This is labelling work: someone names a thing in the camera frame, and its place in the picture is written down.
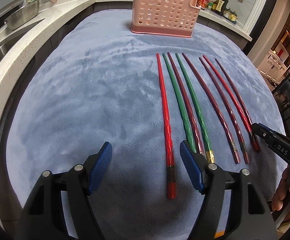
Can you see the green chopstick gold band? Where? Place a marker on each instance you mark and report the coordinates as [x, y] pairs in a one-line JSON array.
[[207, 144]]

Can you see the pink perforated utensil holder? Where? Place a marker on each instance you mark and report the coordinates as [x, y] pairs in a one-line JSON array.
[[164, 17]]

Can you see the stainless steel pot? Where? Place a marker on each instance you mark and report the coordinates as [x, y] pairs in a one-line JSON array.
[[23, 15]]

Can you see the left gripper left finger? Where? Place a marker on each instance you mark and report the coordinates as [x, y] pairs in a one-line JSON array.
[[100, 165]]

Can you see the right hand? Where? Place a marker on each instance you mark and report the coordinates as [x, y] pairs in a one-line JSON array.
[[281, 191]]

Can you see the spice jar rack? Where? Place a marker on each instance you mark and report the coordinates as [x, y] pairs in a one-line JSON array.
[[230, 15]]

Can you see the bright red chopstick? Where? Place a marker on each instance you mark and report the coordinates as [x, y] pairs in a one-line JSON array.
[[170, 161]]

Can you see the red instant noodle cup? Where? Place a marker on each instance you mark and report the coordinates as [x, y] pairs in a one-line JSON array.
[[202, 3]]

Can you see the dark brown-red chopstick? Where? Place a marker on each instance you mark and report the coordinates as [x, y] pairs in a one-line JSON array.
[[236, 93]]

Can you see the small green cap bottle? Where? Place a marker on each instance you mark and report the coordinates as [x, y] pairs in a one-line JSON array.
[[210, 5]]

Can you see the grey-blue fleece mat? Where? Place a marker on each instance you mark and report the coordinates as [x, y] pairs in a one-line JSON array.
[[101, 84]]

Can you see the dark red chopstick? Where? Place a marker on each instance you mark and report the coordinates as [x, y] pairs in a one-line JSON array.
[[192, 120]]

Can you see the dark maroon chopstick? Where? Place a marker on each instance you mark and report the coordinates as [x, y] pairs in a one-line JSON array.
[[230, 112]]

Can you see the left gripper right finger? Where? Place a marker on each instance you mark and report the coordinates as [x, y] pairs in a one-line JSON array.
[[195, 164]]

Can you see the dark soy sauce bottle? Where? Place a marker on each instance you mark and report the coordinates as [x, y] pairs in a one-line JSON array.
[[219, 6]]

